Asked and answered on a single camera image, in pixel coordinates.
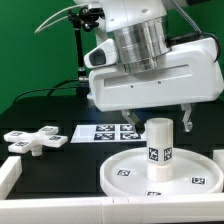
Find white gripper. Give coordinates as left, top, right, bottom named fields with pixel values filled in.
left=89, top=38, right=224, bottom=134

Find white round table top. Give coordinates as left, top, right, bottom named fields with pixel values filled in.
left=100, top=147, right=224, bottom=197

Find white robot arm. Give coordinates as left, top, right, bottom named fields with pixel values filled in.
left=74, top=0, right=224, bottom=133

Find white right fence block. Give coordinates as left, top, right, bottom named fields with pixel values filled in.
left=213, top=149, right=224, bottom=172

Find white fence block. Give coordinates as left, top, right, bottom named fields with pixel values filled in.
left=213, top=149, right=224, bottom=172
left=0, top=156, right=22, bottom=200

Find white marker tag plate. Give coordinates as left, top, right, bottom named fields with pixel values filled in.
left=71, top=124, right=146, bottom=143

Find white front fence bar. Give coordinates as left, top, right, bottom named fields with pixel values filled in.
left=0, top=193, right=224, bottom=224

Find white cross-shaped table base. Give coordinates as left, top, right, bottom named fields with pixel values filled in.
left=4, top=126, right=68, bottom=156

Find white left fence block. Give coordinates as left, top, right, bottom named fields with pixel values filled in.
left=0, top=156, right=22, bottom=200

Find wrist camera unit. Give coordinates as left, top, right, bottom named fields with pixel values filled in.
left=84, top=39, right=118, bottom=69

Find black cable on table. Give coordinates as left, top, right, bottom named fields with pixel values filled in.
left=13, top=78, right=84, bottom=103

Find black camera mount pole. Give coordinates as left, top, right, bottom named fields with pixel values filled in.
left=68, top=6, right=99, bottom=97

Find white curved cable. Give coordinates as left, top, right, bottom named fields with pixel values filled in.
left=34, top=3, right=84, bottom=34

